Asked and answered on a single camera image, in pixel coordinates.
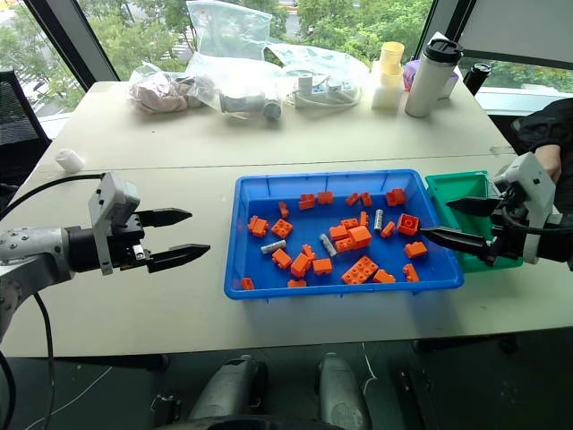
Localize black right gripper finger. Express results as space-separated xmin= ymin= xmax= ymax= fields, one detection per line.
xmin=445 ymin=195 xmax=501 ymax=219
xmin=419 ymin=225 xmax=497 ymax=266

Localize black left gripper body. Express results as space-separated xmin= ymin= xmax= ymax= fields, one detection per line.
xmin=108 ymin=211 xmax=151 ymax=272

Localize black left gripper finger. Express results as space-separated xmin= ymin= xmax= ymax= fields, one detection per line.
xmin=136 ymin=207 xmax=194 ymax=228
xmin=147 ymin=243 xmax=212 ymax=275

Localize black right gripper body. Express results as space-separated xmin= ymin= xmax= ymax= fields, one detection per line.
xmin=484 ymin=185 xmax=532 ymax=268

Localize green plastic bin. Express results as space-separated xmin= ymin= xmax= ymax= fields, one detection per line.
xmin=423 ymin=169 xmax=526 ymax=275

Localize person's bare hand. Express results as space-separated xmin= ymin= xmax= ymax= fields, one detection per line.
xmin=534 ymin=143 xmax=563 ymax=184

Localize red upside-down plastic brick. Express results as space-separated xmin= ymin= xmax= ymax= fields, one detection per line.
xmin=396 ymin=212 xmax=422 ymax=237

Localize orange plastic building brick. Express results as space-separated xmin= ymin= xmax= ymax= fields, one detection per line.
xmin=347 ymin=225 xmax=373 ymax=250

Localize orange 2x4 studded brick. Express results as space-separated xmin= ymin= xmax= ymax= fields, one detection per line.
xmin=340 ymin=254 xmax=380 ymax=286

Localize small white roll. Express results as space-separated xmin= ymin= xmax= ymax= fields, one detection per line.
xmin=55 ymin=148 xmax=86 ymax=173

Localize person's black sleeve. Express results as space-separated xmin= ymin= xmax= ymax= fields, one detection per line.
xmin=511 ymin=97 xmax=573 ymax=159

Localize bag with pink cloth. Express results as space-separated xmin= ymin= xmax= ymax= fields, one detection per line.
xmin=128 ymin=61 xmax=217 ymax=114

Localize black bottle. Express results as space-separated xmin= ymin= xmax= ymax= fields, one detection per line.
xmin=461 ymin=62 xmax=492 ymax=96

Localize white tumbler with black lid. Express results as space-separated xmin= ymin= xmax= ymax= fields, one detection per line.
xmin=404 ymin=38 xmax=465 ymax=119

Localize blue plastic tray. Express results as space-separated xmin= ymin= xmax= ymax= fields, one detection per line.
xmin=223 ymin=168 xmax=466 ymax=301

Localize grey rounded robot leg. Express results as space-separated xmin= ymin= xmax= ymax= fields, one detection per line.
xmin=187 ymin=355 xmax=269 ymax=422
xmin=314 ymin=352 xmax=373 ymax=430

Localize white tube in bag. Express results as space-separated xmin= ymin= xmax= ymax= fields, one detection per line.
xmin=218 ymin=91 xmax=283 ymax=123

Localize black mesh office chair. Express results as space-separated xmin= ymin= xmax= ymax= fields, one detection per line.
xmin=0 ymin=70 xmax=53 ymax=211

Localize stacked yellow cups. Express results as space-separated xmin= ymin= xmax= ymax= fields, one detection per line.
xmin=379 ymin=40 xmax=406 ymax=88

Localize clear plastic bag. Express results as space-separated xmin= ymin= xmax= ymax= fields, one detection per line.
xmin=184 ymin=0 xmax=287 ymax=122

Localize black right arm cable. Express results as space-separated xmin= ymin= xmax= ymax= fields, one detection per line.
xmin=500 ymin=203 xmax=573 ymax=234

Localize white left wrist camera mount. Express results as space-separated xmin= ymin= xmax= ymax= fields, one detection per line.
xmin=87 ymin=171 xmax=141 ymax=276

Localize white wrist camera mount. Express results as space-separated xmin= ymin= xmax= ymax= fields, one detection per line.
xmin=492 ymin=151 xmax=564 ymax=266
xmin=87 ymin=171 xmax=141 ymax=276

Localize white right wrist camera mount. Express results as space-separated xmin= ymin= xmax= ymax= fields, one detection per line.
xmin=492 ymin=151 xmax=564 ymax=266

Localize plastic bag with cables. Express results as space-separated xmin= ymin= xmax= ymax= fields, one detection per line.
xmin=263 ymin=42 xmax=371 ymax=110

